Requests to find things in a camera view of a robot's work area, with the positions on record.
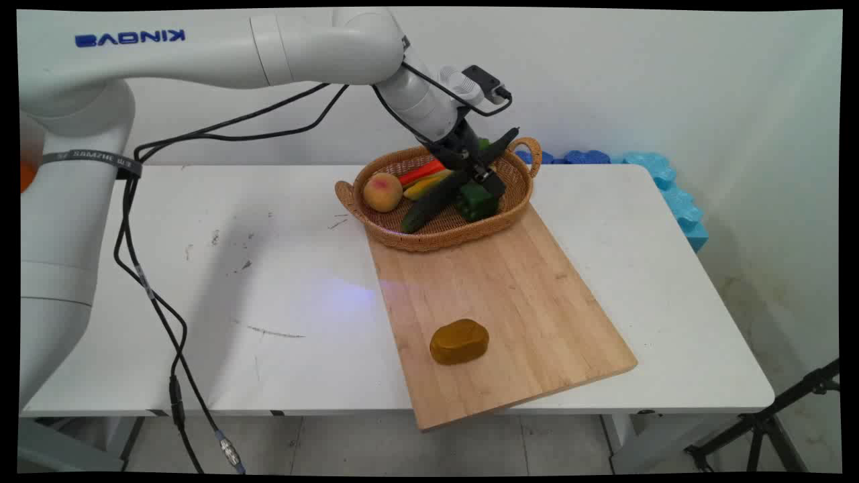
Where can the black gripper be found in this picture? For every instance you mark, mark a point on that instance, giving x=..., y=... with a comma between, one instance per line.
x=456, y=141

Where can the brown toy potato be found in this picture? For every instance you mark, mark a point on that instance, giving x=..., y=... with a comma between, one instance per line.
x=459, y=342

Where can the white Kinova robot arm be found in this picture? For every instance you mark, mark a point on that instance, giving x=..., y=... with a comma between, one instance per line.
x=168, y=60

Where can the green toy bell pepper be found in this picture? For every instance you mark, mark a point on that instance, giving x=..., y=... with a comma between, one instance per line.
x=478, y=202

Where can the red toy pepper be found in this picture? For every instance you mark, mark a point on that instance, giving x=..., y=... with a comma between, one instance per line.
x=419, y=172

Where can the dark green toy cucumber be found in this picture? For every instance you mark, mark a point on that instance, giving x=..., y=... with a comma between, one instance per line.
x=429, y=204

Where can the dark blue foam piece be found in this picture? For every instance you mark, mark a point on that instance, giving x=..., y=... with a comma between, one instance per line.
x=537, y=158
x=587, y=157

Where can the woven wicker basket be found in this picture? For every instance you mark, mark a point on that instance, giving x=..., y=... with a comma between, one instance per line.
x=443, y=235

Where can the toy peach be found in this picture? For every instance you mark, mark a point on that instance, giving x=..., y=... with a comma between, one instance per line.
x=382, y=192

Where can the wooden cutting board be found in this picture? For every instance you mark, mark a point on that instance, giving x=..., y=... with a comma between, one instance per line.
x=510, y=302

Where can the light cyan foam strip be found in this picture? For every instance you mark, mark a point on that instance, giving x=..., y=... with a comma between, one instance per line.
x=678, y=198

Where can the grey table leg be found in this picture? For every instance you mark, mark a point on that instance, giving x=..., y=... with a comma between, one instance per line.
x=627, y=443

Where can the black tripod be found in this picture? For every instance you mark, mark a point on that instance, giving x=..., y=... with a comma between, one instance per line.
x=758, y=426

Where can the orange object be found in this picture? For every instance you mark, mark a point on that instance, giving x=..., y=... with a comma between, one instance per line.
x=27, y=176

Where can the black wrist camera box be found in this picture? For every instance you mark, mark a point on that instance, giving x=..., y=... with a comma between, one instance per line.
x=484, y=79

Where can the grey table frame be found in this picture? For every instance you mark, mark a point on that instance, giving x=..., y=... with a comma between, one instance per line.
x=60, y=449

